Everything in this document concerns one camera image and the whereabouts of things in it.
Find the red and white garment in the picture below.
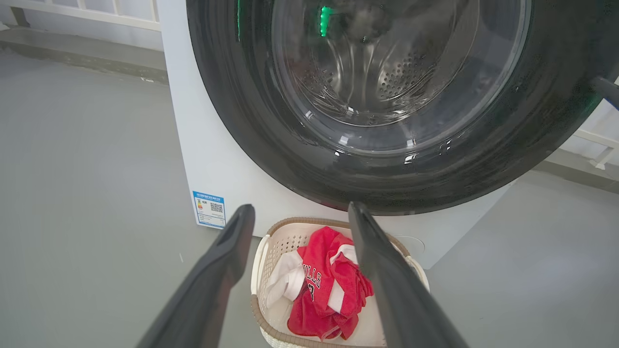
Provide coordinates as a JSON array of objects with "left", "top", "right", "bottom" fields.
[{"left": 265, "top": 250, "right": 361, "bottom": 340}]

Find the cream perforated laundry basket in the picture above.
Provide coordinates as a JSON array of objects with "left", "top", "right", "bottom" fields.
[{"left": 250, "top": 217, "right": 431, "bottom": 348}]

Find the red jersey with white trim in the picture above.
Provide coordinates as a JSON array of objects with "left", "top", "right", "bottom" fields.
[{"left": 296, "top": 226, "right": 374, "bottom": 319}]

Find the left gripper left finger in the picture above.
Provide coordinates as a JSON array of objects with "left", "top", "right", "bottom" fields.
[{"left": 137, "top": 204, "right": 256, "bottom": 348}]

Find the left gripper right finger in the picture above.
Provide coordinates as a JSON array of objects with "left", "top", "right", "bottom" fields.
[{"left": 348, "top": 202, "right": 470, "bottom": 348}]

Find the white front-load washing machine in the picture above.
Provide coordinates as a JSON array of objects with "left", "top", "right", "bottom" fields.
[{"left": 157, "top": 0, "right": 532, "bottom": 270}]

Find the round white filter cover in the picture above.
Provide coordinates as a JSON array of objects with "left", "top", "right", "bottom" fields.
[{"left": 394, "top": 235, "right": 426, "bottom": 259}]

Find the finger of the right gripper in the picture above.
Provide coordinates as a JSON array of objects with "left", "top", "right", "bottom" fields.
[{"left": 592, "top": 76, "right": 619, "bottom": 110}]

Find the white metal railing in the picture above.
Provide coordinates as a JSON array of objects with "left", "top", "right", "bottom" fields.
[
  {"left": 0, "top": 0, "right": 162, "bottom": 32},
  {"left": 573, "top": 77, "right": 619, "bottom": 170}
]

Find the dark grey glass washer door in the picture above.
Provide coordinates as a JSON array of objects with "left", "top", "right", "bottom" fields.
[{"left": 186, "top": 0, "right": 619, "bottom": 216}]

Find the perforated steel washer drum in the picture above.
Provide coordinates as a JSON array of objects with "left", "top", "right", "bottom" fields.
[{"left": 285, "top": 0, "right": 484, "bottom": 126}]

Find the blue energy label sticker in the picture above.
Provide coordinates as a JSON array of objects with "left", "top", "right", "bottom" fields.
[{"left": 192, "top": 190, "right": 227, "bottom": 230}]

